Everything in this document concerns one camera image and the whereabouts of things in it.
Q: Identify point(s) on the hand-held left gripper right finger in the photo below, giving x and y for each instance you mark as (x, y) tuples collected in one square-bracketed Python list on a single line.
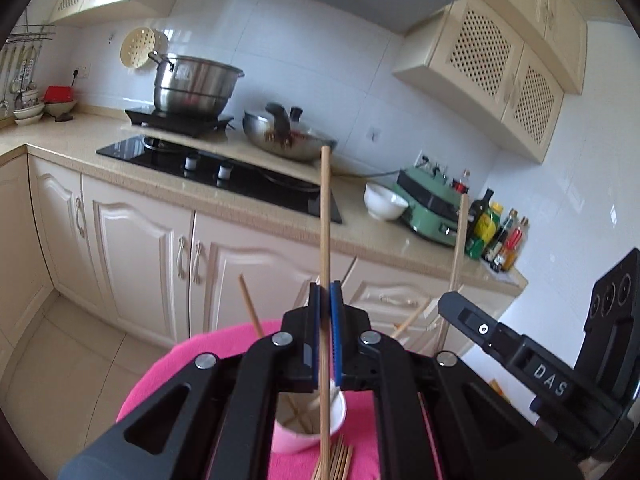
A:
[(336, 335)]

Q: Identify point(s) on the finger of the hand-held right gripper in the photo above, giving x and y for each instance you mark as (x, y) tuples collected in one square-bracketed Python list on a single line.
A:
[(470, 322)]

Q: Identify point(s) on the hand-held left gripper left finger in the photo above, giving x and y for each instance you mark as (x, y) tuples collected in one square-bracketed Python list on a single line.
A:
[(315, 340)]

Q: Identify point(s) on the wooden chopstick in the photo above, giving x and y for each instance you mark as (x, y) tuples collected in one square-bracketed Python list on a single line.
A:
[(412, 321), (250, 305), (325, 210), (459, 245), (351, 270)]

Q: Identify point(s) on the white cup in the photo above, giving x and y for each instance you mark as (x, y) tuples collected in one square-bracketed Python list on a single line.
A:
[(295, 442)]

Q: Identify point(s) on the red sauce bottle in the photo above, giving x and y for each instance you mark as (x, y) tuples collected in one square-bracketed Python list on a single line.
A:
[(515, 247)]

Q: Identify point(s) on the dark sauce bottle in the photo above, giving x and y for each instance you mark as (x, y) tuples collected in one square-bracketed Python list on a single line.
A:
[(502, 240)]

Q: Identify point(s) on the yellow-capped green bottle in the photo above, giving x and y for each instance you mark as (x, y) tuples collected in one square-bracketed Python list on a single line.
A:
[(487, 230)]

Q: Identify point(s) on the green electric cooker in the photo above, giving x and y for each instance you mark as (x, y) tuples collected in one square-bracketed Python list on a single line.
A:
[(425, 220)]

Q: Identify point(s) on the dark olive oil bottle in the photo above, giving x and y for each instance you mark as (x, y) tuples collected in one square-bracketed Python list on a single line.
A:
[(484, 200)]

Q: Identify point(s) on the dark red-label soda bottle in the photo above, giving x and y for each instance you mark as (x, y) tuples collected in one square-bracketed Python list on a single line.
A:
[(462, 185)]

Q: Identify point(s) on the white bowl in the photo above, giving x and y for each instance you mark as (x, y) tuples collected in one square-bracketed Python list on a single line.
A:
[(382, 205)]

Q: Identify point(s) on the pink cloth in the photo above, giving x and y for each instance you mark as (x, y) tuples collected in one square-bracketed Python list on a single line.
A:
[(165, 385)]

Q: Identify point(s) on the cream base cabinets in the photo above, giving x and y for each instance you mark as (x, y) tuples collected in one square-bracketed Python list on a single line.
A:
[(135, 260)]

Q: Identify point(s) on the steel wok with lid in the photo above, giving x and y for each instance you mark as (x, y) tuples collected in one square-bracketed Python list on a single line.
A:
[(280, 135)]

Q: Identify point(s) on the beige board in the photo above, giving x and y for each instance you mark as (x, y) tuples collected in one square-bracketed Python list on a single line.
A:
[(235, 147)]

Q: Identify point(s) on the black glass gas hob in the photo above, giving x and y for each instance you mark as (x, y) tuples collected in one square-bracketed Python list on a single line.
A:
[(150, 155)]

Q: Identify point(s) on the black induction cooker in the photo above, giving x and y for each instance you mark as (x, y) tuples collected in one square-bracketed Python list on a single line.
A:
[(170, 120)]

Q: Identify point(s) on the stainless steel steamer pot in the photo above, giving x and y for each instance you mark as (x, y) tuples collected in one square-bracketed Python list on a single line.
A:
[(195, 85)]

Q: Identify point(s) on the cream perforated colander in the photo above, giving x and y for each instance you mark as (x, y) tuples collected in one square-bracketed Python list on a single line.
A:
[(137, 47)]

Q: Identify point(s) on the pale bowl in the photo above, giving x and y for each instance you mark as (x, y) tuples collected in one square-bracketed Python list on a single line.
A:
[(60, 108)]

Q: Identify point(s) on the red box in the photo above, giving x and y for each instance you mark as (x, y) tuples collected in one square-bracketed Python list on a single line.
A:
[(59, 94)]

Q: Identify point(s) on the stack of patterned bowls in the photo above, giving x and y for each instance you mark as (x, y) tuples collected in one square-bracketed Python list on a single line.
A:
[(27, 112)]

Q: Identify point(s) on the cream top wall cabinet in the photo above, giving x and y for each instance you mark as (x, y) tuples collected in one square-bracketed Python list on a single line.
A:
[(550, 0)]

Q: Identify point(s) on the wall outlet with plug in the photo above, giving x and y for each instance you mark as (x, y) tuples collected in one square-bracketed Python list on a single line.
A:
[(80, 72)]

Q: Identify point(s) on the wall rack with hanging utensils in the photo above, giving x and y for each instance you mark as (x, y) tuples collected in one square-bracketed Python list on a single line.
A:
[(22, 60)]

